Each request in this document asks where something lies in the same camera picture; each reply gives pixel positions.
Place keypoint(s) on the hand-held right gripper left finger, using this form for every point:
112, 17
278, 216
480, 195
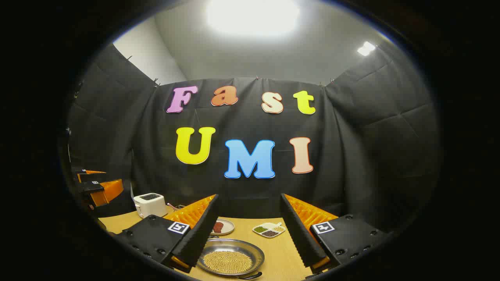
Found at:
199, 234

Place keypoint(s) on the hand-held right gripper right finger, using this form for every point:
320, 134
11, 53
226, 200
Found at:
299, 234

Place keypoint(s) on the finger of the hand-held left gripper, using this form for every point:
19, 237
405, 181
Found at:
107, 191
88, 172

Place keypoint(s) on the red meat slice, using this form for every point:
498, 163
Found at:
215, 228
220, 226

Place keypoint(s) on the white divided bean dish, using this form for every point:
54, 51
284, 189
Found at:
268, 229

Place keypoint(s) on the round white plate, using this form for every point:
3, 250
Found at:
229, 227

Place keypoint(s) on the heap of yellow soybeans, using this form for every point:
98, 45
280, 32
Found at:
228, 262

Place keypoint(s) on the white toaster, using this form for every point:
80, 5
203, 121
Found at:
150, 205

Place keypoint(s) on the black backdrop cloth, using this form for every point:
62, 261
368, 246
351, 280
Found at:
250, 125

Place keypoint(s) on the small ceiling light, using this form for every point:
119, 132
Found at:
366, 48

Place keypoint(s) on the large ceiling light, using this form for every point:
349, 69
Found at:
252, 15

